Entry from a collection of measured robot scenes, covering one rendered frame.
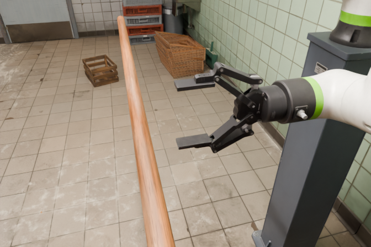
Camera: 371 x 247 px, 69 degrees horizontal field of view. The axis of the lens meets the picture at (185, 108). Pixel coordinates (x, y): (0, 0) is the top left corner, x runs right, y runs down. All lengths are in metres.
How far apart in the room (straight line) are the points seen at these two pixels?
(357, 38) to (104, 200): 1.66
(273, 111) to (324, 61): 0.47
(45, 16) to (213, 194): 4.09
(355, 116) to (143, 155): 0.38
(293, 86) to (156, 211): 0.37
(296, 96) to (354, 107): 0.10
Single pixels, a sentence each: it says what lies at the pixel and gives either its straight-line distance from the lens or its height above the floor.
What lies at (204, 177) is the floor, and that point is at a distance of 2.03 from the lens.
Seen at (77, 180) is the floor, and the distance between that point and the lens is 2.16.
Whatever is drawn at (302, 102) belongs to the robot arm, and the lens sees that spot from 0.57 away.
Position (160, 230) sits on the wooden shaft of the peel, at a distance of 0.33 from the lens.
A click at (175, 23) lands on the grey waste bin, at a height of 0.28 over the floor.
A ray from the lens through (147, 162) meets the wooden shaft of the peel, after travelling 0.40.
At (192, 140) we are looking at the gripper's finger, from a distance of 0.56.
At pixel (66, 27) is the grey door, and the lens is 5.13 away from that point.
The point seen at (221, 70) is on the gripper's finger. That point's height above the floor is 1.28.
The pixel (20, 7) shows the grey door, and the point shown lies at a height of 0.55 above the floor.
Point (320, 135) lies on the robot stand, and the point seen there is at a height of 0.90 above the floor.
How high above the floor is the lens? 1.48
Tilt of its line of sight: 32 degrees down
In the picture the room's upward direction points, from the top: straight up
